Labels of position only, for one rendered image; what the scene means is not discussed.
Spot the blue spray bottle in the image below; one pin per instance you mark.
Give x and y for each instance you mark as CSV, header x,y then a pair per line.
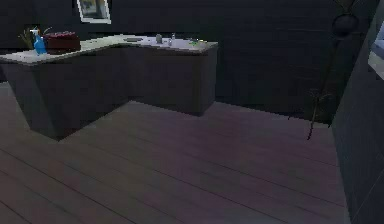
x,y
39,44

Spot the black tripod floor lamp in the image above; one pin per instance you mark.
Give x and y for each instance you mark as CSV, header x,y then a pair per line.
x,y
343,26

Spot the green edge tool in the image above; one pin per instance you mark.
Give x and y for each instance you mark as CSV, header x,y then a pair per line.
x,y
194,42

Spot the grey pepper shaker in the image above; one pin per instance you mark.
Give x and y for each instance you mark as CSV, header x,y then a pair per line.
x,y
173,36

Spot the white framed wall picture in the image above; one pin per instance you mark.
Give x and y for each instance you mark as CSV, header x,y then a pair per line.
x,y
94,10

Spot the grey saltshaker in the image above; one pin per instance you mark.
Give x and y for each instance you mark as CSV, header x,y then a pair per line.
x,y
159,38

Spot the small house plant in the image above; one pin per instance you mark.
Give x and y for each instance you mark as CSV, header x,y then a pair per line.
x,y
27,37

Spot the small grey bottle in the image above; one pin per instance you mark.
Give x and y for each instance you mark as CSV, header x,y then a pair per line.
x,y
170,42

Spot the dark red toaster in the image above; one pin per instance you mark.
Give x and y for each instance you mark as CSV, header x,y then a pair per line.
x,y
62,41

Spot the dark kitchen counter cabinet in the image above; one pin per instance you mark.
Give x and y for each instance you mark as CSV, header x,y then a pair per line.
x,y
110,76

